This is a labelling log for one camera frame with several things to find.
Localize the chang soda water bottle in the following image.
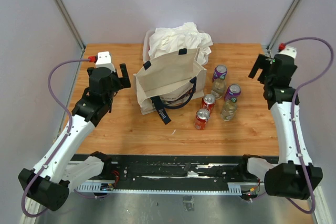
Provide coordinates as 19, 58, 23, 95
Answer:
221, 98, 238, 121

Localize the beige canvas tote bag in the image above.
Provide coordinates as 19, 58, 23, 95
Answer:
134, 48, 207, 124

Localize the red coke can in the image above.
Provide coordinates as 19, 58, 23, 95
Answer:
201, 94, 216, 113
194, 108, 210, 130

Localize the purple fanta can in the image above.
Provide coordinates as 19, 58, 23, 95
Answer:
224, 83, 241, 101
212, 65, 227, 82

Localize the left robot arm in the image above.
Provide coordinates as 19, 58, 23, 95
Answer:
18, 63, 131, 218

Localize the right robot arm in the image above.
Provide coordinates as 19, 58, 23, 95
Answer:
238, 54, 323, 200

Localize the white plastic basket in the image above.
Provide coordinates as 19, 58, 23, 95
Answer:
142, 29, 155, 63

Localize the white crumpled cloth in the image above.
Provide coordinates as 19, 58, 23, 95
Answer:
149, 22, 213, 65

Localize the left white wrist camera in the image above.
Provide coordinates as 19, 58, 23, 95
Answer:
88, 51, 116, 72

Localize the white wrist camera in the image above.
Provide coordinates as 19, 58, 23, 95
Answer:
278, 43, 297, 59
88, 51, 116, 72

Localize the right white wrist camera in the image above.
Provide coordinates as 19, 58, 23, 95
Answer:
278, 43, 297, 59

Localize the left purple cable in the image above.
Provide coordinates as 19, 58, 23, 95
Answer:
20, 59, 91, 217

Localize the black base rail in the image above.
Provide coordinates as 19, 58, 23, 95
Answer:
75, 155, 264, 196

